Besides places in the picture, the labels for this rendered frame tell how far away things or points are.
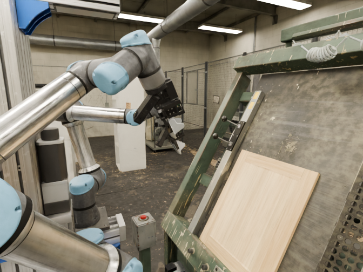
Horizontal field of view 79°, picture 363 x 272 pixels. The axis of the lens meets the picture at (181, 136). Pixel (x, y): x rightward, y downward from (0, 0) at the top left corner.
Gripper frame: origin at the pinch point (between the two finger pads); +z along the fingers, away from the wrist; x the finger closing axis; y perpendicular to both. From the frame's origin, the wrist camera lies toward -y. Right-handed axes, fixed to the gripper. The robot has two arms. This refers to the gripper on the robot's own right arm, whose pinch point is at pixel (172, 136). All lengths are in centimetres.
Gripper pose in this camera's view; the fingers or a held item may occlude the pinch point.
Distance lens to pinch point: 78.6
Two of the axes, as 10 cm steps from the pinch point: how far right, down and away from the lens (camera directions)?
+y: 9.1, -4.2, 0.1
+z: 3.4, 7.4, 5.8
